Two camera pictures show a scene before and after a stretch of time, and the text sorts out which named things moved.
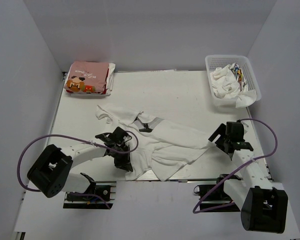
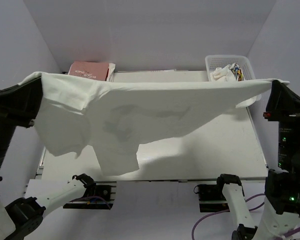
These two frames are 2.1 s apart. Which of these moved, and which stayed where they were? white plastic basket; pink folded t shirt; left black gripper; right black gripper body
Moved: left black gripper; right black gripper body
Stayed: pink folded t shirt; white plastic basket
